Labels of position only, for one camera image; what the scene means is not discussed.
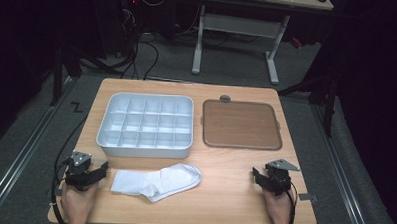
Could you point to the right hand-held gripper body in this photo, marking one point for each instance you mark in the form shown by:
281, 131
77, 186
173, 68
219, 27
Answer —
279, 180

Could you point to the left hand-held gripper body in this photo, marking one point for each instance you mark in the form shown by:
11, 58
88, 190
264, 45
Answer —
79, 169

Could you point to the white sock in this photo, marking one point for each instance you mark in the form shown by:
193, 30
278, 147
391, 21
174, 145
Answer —
157, 182

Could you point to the white divided storage box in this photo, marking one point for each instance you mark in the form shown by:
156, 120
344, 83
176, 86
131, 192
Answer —
146, 125

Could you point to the person's right hand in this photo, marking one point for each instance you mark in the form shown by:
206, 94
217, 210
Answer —
278, 208

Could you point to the person's left hand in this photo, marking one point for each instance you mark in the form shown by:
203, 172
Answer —
78, 203

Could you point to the grey tape strip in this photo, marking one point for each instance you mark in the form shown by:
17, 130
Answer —
307, 197
54, 192

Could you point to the brown wooden box lid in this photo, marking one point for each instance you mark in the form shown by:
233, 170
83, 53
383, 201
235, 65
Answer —
241, 125

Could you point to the grey round table grommet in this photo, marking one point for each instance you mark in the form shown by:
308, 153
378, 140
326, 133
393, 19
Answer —
225, 99

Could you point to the black metal stand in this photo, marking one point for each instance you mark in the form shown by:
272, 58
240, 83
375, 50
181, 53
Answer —
328, 106
58, 77

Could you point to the small red object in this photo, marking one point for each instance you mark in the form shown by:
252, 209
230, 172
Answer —
296, 42

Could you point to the white-legged wooden desk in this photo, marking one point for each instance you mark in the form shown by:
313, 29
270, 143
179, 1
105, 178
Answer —
243, 25

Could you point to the metal floor rail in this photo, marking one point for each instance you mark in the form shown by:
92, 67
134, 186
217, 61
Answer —
341, 170
25, 149

